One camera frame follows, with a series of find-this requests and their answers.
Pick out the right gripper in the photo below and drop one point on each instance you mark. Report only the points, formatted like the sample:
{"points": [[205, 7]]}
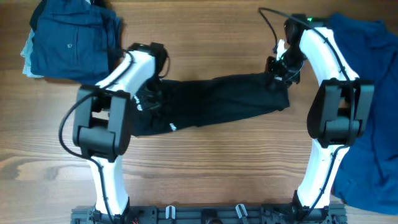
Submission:
{"points": [[277, 69]]}

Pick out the black t-shirt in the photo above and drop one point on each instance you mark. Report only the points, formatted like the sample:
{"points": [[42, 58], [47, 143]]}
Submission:
{"points": [[164, 106]]}

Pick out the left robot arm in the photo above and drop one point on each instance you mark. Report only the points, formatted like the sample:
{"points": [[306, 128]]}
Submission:
{"points": [[102, 127]]}

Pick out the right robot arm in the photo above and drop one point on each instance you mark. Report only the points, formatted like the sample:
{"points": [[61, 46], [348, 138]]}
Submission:
{"points": [[338, 114]]}

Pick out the blue t-shirt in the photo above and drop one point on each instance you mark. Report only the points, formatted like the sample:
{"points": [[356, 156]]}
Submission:
{"points": [[367, 175]]}

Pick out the folded dark blue shirt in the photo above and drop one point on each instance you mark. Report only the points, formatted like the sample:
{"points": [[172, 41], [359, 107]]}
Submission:
{"points": [[76, 40]]}

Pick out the folded light grey garment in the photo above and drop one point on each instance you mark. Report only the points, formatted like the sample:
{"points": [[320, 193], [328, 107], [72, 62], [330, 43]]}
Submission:
{"points": [[25, 53]]}

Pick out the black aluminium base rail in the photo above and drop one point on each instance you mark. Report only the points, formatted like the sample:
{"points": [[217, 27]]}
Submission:
{"points": [[264, 214]]}

